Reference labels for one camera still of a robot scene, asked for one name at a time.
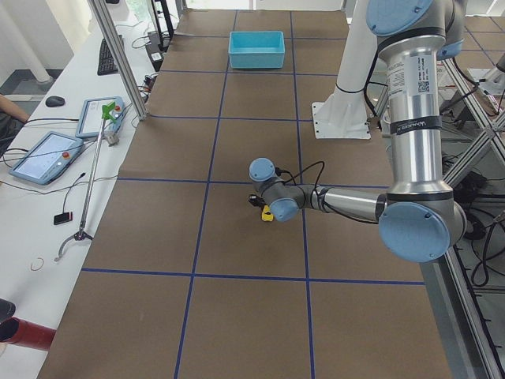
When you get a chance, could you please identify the near blue teach pendant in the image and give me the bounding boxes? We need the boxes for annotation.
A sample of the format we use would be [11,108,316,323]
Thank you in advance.
[9,131,84,185]

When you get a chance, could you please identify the black keyboard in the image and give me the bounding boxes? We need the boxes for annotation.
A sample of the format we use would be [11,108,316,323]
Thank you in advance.
[97,39,118,76]

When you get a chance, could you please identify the blue teach pendant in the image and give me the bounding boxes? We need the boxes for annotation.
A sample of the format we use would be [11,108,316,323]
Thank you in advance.
[9,131,84,185]
[75,96,125,139]

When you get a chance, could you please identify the black computer mouse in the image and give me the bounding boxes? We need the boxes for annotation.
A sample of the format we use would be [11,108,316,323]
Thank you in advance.
[45,96,65,107]

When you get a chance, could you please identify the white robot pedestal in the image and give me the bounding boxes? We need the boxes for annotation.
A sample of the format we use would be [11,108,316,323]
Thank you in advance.
[312,0,377,140]

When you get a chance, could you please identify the rubber band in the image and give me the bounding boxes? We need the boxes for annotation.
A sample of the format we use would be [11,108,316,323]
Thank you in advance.
[30,257,45,272]

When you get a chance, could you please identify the person forearm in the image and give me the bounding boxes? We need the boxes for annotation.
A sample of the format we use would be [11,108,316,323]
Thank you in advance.
[0,94,30,123]

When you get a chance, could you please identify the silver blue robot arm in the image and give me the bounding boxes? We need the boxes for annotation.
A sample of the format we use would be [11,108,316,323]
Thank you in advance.
[249,1,467,262]

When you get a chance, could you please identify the green handled reacher grabber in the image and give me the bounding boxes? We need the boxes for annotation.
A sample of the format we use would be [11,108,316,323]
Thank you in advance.
[54,100,122,262]

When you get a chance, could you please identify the aluminium frame post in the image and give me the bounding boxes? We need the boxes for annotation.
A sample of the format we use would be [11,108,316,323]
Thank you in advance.
[88,0,148,121]

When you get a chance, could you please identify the yellow beetle toy car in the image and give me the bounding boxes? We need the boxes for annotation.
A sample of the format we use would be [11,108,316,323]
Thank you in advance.
[261,205,275,222]

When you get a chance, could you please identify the small black device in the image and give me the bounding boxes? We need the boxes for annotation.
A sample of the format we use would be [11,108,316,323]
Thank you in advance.
[53,212,73,225]

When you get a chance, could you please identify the far blue teach pendant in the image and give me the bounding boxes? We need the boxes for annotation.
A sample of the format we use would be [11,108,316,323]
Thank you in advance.
[75,96,125,139]

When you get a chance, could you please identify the red cylinder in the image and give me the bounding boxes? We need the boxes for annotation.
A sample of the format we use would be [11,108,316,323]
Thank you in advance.
[1,317,56,351]

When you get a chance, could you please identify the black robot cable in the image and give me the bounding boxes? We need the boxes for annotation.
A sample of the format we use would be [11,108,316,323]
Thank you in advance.
[275,159,380,226]

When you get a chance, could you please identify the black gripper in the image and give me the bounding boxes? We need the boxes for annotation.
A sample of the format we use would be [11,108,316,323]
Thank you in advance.
[248,194,264,208]

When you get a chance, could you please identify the light blue plastic bin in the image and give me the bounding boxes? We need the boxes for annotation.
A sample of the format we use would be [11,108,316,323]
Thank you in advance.
[228,31,286,69]

